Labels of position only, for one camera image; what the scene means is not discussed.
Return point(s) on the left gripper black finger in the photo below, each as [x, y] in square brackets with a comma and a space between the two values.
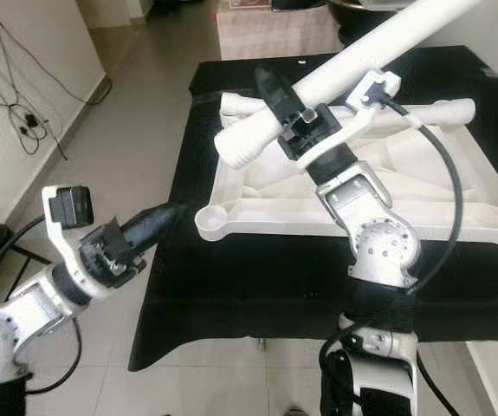
[153, 230]

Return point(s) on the white plastic table top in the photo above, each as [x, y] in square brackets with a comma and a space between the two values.
[248, 195]

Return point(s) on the black plug adapter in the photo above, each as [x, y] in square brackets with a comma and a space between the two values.
[34, 124]

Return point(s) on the black bag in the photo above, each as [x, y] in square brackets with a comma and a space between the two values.
[299, 4]

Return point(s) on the large black bowl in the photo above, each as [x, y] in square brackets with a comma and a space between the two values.
[361, 22]

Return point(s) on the black tablecloth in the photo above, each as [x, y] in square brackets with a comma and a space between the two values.
[240, 295]

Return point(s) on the beige patterned low table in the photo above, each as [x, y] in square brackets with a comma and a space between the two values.
[274, 35]

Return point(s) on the red printed box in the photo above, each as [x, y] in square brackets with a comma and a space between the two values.
[250, 3]

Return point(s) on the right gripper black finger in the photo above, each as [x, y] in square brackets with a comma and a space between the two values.
[279, 95]

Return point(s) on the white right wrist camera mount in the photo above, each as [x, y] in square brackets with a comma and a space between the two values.
[365, 111]

